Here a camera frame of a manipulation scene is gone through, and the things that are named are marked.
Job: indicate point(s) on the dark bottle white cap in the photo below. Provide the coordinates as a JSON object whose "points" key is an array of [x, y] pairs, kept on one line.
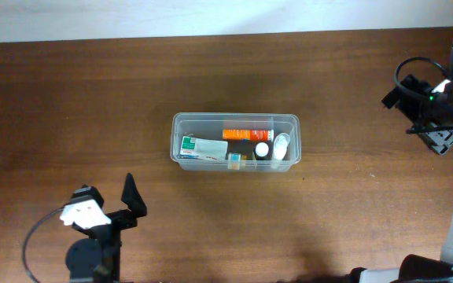
{"points": [[261, 151]]}

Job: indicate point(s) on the clear plastic container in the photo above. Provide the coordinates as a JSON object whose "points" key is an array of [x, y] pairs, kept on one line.
{"points": [[210, 125]]}

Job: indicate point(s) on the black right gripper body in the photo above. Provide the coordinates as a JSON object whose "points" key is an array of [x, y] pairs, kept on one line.
{"points": [[429, 123]]}

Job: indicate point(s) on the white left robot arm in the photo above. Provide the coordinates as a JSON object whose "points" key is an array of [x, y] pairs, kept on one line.
{"points": [[96, 258]]}

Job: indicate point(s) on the white spray bottle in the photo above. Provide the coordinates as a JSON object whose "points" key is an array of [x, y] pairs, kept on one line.
{"points": [[279, 150]]}

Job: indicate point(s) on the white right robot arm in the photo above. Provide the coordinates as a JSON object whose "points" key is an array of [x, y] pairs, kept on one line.
{"points": [[415, 268]]}

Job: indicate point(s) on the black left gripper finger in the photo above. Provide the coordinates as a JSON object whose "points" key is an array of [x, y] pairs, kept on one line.
{"points": [[132, 198], [87, 193]]}

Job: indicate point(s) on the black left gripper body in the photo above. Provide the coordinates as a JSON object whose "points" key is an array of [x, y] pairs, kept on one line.
{"points": [[110, 236]]}

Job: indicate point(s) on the orange effervescent tablet tube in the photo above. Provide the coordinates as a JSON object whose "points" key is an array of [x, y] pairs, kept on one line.
{"points": [[248, 135]]}

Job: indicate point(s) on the white green medicine box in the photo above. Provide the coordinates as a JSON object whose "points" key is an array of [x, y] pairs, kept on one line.
{"points": [[203, 149]]}

